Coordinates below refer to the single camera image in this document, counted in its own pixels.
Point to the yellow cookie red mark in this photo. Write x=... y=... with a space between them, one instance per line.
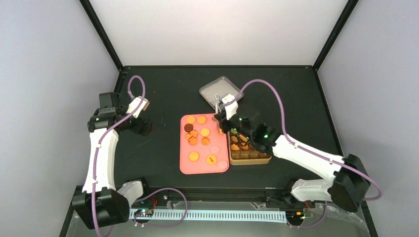
x=211 y=159

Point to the orange round cookie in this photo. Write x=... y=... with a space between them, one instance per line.
x=190 y=119
x=201 y=119
x=205 y=132

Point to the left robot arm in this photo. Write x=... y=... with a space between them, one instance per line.
x=101 y=203

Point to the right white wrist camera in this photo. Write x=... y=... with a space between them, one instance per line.
x=229 y=105

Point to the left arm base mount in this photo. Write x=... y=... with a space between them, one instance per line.
x=152 y=198

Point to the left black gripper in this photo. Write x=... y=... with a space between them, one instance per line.
x=145 y=126

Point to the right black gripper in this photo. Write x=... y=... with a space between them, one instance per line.
x=220 y=116

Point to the white slotted cable duct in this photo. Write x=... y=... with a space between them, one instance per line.
x=209 y=215

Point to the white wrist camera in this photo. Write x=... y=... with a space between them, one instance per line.
x=137 y=105
x=229 y=105

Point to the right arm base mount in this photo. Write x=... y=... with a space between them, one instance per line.
x=283 y=199

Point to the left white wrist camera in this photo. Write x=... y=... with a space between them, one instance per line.
x=137 y=105

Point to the gold cookie tin box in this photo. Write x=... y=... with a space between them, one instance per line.
x=247 y=155

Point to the dark chocolate cookie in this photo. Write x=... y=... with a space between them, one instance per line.
x=188 y=127

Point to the pale pink cookie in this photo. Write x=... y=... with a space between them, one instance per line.
x=223 y=165
x=214 y=150

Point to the pink plastic tray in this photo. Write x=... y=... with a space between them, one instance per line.
x=191 y=142

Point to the orange swirl cookie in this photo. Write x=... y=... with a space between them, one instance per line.
x=205 y=141

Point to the clear plastic lid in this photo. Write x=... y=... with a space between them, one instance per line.
x=217 y=89

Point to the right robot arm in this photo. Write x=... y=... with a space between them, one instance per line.
x=342 y=180

